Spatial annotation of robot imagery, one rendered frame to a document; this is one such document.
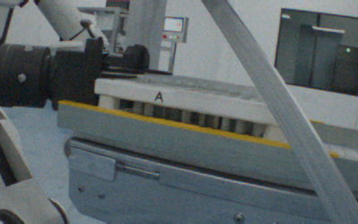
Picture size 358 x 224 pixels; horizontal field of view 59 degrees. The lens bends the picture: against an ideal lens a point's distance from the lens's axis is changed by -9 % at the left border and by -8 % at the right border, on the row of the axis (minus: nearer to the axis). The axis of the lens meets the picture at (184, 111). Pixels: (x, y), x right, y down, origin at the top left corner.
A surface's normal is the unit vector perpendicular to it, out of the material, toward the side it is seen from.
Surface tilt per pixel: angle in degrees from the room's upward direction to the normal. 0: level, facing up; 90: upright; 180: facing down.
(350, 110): 90
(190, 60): 90
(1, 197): 90
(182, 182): 90
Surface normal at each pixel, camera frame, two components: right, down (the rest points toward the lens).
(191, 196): -0.34, 0.09
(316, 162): -0.79, -0.07
